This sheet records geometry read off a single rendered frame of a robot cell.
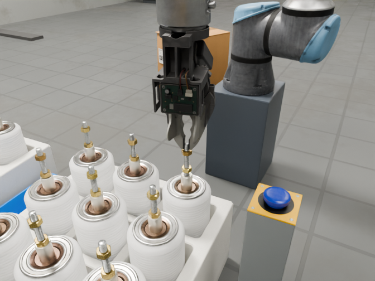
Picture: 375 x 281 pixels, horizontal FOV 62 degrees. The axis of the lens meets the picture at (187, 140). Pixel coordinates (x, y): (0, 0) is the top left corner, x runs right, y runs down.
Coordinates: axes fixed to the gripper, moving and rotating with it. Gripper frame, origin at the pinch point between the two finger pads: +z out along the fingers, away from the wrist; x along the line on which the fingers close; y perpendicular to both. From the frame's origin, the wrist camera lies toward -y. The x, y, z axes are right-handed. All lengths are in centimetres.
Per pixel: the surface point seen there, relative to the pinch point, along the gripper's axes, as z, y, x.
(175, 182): 9.9, 0.1, -2.4
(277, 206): 2.8, 10.8, 15.8
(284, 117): 35, -87, 26
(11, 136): 11, -10, -48
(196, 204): 10.9, 4.4, 2.7
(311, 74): 35, -151, 45
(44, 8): 26, -300, -236
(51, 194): 9.9, 8.4, -24.2
